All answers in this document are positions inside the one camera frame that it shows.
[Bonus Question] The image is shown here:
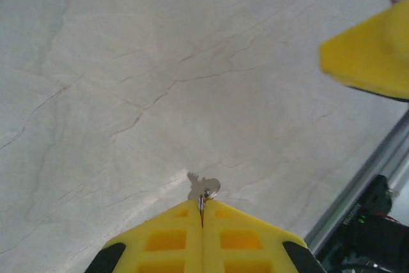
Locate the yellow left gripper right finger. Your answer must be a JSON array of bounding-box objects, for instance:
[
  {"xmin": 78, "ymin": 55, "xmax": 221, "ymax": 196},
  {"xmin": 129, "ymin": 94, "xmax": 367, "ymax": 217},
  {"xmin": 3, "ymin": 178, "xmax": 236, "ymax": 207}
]
[{"xmin": 202, "ymin": 200, "xmax": 327, "ymax": 273}]

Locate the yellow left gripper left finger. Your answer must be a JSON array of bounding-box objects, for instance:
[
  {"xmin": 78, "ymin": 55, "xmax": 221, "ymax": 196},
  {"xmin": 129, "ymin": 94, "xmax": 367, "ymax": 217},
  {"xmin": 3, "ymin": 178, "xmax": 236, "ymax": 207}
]
[{"xmin": 84, "ymin": 201, "xmax": 205, "ymax": 273}]

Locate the small silver key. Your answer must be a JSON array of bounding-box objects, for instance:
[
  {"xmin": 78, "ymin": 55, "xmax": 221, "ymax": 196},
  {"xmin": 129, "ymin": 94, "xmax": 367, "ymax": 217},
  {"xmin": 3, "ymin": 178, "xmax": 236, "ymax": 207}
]
[{"xmin": 186, "ymin": 171, "xmax": 222, "ymax": 221}]

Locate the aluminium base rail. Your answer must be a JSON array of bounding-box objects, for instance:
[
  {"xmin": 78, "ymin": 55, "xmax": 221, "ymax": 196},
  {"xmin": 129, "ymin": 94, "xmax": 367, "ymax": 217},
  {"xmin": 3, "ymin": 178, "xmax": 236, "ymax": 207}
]
[{"xmin": 303, "ymin": 114, "xmax": 409, "ymax": 253}]

